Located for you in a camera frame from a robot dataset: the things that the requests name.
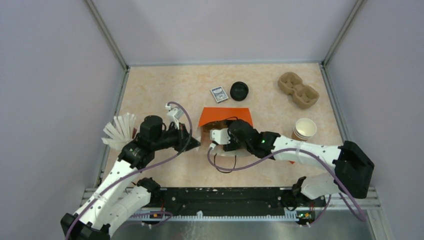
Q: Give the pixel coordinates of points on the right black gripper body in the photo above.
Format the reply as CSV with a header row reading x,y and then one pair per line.
x,y
235,144

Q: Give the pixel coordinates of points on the white plastic stirrers bundle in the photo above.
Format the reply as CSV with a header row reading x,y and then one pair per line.
x,y
120,132

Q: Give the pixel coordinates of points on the playing card box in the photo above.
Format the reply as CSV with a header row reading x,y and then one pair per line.
x,y
219,94

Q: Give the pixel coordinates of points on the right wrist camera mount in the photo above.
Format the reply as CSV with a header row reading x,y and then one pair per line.
x,y
219,137

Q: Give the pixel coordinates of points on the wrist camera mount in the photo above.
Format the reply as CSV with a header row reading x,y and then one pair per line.
x,y
219,137
175,112

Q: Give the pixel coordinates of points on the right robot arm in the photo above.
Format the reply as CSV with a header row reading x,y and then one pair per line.
x,y
348,169

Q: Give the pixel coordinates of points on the brown pulp cup carrier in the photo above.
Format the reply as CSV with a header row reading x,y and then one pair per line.
x,y
303,95

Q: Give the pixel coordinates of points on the stack of black lids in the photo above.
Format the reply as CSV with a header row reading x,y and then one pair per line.
x,y
239,91

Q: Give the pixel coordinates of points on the stack of brown paper cups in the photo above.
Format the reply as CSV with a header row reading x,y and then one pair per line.
x,y
304,129

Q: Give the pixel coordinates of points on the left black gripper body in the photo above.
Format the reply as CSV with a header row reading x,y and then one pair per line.
x,y
174,138

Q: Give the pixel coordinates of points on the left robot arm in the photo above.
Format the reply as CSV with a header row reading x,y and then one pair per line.
x,y
104,212

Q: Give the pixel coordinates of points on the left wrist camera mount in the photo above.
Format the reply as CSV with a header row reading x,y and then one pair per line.
x,y
175,112

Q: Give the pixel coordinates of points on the orange paper bag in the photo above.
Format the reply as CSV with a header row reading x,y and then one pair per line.
x,y
220,118

